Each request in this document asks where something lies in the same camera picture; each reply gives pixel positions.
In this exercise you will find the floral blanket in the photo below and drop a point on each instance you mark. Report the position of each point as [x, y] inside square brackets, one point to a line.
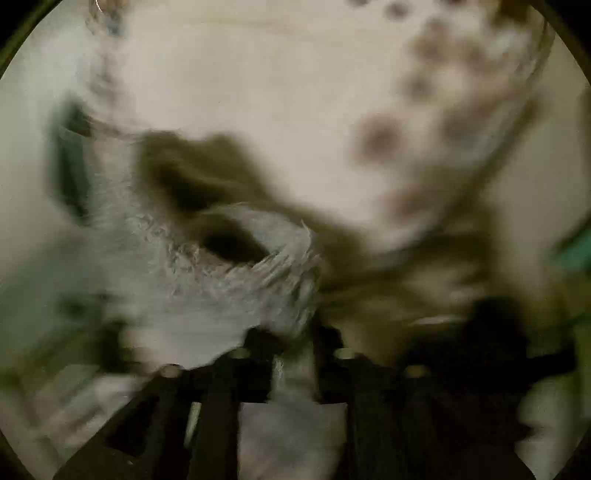
[277, 69]

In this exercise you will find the grey fluffy blanket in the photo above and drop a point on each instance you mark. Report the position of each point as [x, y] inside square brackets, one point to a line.
[184, 286]

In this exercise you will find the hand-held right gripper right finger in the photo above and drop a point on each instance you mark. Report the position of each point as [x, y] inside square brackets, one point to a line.
[364, 397]

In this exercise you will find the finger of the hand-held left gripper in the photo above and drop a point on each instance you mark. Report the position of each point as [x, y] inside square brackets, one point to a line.
[69, 161]

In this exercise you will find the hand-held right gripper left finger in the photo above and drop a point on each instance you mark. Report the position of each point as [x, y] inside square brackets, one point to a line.
[221, 397]

